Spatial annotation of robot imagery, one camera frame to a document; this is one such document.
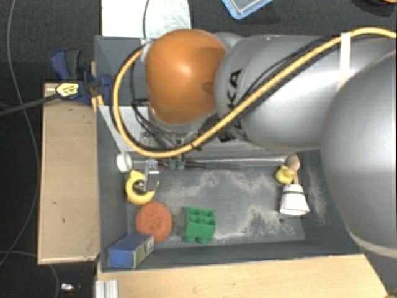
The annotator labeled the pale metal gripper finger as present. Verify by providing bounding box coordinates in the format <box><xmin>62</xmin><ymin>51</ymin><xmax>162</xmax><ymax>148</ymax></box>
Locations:
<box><xmin>145</xmin><ymin>161</ymin><xmax>160</xmax><ymax>193</ymax></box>
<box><xmin>141</xmin><ymin>165</ymin><xmax>150</xmax><ymax>192</ymax></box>

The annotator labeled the white cup with green stripe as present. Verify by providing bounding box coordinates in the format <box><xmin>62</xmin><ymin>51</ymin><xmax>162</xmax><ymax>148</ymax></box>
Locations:
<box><xmin>279</xmin><ymin>183</ymin><xmax>311</xmax><ymax>217</ymax></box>

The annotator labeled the pale wood board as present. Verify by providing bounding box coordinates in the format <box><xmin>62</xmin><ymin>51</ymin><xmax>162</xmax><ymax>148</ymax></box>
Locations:
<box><xmin>37</xmin><ymin>82</ymin><xmax>101</xmax><ymax>265</ymax></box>

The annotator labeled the brown wooden spoon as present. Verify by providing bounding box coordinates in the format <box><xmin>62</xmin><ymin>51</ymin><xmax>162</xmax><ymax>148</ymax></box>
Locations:
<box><xmin>285</xmin><ymin>153</ymin><xmax>302</xmax><ymax>186</ymax></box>

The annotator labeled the white cylinder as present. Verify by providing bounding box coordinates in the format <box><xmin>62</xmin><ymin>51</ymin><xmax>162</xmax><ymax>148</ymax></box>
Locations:
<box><xmin>115</xmin><ymin>152</ymin><xmax>133</xmax><ymax>173</ymax></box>

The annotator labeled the yellow rubber duck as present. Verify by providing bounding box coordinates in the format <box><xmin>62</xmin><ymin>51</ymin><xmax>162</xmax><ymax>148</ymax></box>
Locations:
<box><xmin>274</xmin><ymin>165</ymin><xmax>297</xmax><ymax>186</ymax></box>

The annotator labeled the green toy brick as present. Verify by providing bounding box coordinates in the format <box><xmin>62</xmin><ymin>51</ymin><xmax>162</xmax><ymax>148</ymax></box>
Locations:
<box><xmin>182</xmin><ymin>206</ymin><xmax>217</xmax><ymax>245</ymax></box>

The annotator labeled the grey metal bin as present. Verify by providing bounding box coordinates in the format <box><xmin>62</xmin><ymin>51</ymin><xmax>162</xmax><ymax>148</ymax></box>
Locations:
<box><xmin>94</xmin><ymin>35</ymin><xmax>367</xmax><ymax>273</ymax></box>

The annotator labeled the blue and green box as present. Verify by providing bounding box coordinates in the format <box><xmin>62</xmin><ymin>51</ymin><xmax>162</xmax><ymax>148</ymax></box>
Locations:
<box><xmin>107</xmin><ymin>232</ymin><xmax>155</xmax><ymax>270</ymax></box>

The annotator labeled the orange round sponge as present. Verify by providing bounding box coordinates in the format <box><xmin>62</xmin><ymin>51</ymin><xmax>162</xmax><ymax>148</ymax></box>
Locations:
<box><xmin>135</xmin><ymin>201</ymin><xmax>174</xmax><ymax>243</ymax></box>

